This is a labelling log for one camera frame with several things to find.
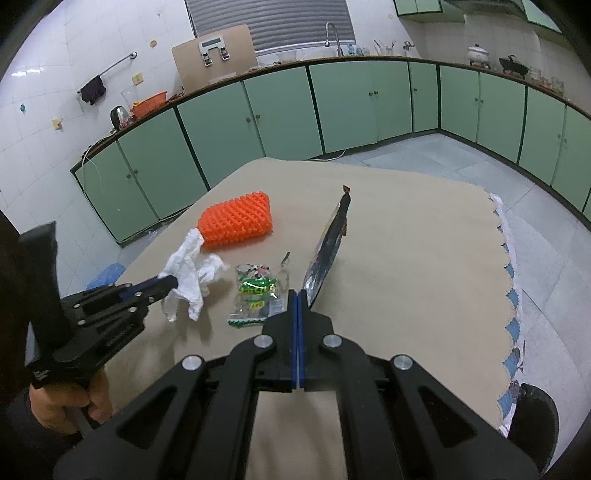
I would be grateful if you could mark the dark hanging towel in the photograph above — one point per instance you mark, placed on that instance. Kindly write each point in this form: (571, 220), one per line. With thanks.
(93, 90)

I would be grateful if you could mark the cardboard box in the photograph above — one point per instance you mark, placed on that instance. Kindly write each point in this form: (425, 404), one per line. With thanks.
(214, 60)

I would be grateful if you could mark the green kitchen cabinet row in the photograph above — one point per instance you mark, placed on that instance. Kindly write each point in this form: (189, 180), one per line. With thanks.
(286, 110)

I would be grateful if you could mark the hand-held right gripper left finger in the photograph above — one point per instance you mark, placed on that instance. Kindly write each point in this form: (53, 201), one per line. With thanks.
(292, 332)

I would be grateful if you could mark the wooden table with cloth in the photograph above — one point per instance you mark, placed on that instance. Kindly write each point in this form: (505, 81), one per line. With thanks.
(392, 258)

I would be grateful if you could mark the white tissue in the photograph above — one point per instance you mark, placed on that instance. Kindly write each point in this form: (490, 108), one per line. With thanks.
(189, 263)

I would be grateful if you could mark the trash bin with black bag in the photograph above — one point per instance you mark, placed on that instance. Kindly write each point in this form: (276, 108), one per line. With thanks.
(535, 415)

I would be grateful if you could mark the orange plastic basket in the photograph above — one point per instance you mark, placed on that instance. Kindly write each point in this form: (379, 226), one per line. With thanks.
(148, 105)

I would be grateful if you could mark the dark foil wrapper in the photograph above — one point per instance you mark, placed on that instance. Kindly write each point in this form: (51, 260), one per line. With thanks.
(328, 249)

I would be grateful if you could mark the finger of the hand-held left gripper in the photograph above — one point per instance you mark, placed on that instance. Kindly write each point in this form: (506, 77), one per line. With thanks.
(111, 327)
(115, 293)

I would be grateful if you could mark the grey window blind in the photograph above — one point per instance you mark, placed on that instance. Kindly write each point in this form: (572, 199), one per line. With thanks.
(272, 23)

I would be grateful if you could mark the black electric kettle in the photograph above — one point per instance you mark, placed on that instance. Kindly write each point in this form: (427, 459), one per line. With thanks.
(117, 119)

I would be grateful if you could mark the clear plastic pitcher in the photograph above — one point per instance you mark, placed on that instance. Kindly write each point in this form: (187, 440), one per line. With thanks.
(128, 97)

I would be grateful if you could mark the metal sink faucet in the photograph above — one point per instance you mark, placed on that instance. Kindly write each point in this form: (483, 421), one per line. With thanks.
(333, 34)

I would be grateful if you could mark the green wall cabinets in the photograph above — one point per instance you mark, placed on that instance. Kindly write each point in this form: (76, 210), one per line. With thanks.
(415, 5)

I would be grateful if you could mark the orange mesh sponge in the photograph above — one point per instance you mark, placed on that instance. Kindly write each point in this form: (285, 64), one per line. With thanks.
(235, 219)

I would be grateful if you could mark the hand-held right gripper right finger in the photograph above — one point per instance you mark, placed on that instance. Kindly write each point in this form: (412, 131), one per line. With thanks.
(305, 332)

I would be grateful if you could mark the utensil holder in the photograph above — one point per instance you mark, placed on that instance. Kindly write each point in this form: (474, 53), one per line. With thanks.
(387, 48)

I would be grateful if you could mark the black wok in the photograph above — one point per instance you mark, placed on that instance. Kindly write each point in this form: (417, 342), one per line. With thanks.
(512, 65)

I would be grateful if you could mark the green snack packet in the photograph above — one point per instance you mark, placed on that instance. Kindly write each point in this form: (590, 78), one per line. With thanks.
(254, 290)

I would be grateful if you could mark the person's left hand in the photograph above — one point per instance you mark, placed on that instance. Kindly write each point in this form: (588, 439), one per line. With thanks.
(55, 406)

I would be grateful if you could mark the blue plastic bag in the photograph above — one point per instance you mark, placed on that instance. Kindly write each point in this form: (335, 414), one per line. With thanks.
(108, 274)

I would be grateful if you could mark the glass jars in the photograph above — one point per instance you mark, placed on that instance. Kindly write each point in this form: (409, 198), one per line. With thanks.
(547, 79)

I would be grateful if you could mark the metal towel rail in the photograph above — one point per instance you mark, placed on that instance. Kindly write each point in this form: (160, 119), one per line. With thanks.
(120, 62)

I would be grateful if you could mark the white lidded pot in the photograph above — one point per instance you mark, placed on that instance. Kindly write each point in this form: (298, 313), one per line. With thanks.
(479, 54)

